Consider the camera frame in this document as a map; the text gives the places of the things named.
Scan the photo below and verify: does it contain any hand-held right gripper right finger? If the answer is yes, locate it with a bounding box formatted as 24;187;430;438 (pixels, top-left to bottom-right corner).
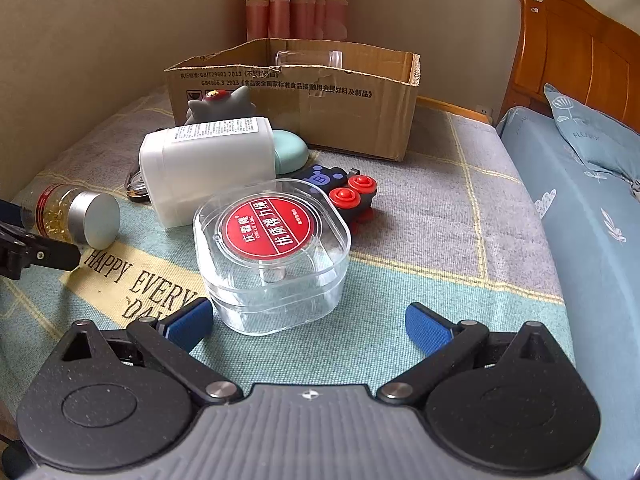
376;302;576;407

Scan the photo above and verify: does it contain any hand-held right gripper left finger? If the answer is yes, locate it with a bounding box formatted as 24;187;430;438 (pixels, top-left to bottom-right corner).
47;297;246;407

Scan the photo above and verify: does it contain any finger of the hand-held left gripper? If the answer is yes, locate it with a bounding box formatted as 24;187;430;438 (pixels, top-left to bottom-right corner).
0;199;24;233
0;232;82;281

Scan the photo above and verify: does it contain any pill bottle with silver cap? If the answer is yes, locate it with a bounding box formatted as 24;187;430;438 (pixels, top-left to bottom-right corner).
22;184;122;250

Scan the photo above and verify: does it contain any clear plastic spool box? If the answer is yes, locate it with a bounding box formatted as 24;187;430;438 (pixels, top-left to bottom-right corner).
192;177;352;336

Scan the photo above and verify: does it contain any dark small object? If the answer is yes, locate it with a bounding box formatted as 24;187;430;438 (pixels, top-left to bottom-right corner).
125;165;151;204

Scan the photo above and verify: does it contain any white plastic bottle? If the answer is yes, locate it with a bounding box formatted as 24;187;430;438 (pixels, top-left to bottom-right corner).
138;116;277;230

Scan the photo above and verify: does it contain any black toy with red wheels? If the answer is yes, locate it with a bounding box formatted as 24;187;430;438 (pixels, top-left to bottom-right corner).
295;162;378;226

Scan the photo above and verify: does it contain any mint green round case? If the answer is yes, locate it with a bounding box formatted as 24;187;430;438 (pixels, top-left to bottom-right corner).
272;129;310;173

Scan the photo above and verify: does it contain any grey cat toy figure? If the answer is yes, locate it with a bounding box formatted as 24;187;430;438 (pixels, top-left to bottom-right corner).
186;85;257;126

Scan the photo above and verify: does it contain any cardboard box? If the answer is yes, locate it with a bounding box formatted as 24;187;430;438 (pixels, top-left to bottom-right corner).
164;37;422;162

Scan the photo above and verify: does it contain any checkered printed blanket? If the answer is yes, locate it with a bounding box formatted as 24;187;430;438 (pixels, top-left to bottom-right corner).
0;84;576;413

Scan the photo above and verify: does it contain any blue leaf print bed sheet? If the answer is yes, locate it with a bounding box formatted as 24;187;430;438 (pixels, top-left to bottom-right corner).
496;106;640;480

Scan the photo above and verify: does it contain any blue leaf print pillow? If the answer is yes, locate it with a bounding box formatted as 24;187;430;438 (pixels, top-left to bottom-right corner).
543;83;640;186

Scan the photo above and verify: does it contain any clear plastic jar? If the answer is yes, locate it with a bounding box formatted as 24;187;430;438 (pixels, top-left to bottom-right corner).
274;50;345;70

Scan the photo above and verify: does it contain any wooden headboard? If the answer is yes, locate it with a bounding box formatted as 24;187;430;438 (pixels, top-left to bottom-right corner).
495;0;640;126

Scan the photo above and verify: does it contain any pink curtain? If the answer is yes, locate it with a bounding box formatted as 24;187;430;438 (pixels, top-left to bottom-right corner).
246;0;351;42

